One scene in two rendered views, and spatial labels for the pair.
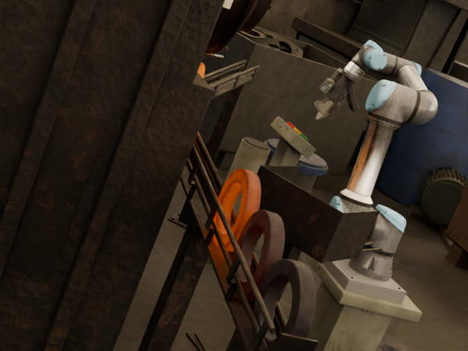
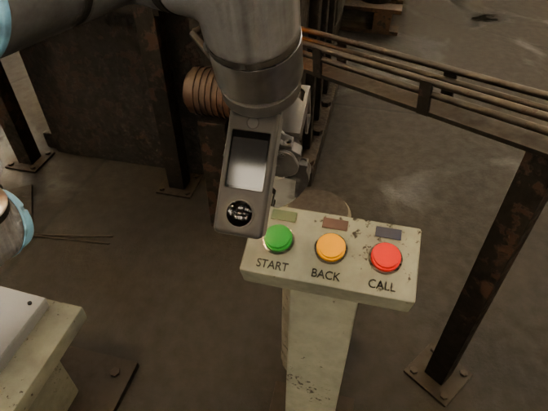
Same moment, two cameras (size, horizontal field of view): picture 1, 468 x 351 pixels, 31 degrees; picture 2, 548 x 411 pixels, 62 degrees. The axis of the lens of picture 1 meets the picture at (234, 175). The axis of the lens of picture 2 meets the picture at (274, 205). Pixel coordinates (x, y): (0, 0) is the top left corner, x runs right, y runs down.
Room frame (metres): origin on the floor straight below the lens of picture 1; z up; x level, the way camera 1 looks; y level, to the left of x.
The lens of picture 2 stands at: (3.58, -0.56, 1.08)
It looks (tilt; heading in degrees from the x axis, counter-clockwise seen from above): 43 degrees down; 127
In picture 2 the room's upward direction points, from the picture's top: straight up
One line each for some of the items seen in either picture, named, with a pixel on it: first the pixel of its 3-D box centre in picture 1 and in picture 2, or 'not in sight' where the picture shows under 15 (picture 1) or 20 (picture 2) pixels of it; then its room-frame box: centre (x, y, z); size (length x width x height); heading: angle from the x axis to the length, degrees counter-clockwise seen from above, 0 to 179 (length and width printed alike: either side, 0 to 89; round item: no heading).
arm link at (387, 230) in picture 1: (384, 227); not in sight; (2.87, -0.55, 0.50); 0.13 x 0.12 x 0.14; 101
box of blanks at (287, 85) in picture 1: (262, 97); not in sight; (5.23, 0.02, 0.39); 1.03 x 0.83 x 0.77; 128
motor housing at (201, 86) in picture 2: not in sight; (233, 155); (2.83, 0.25, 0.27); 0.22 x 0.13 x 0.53; 23
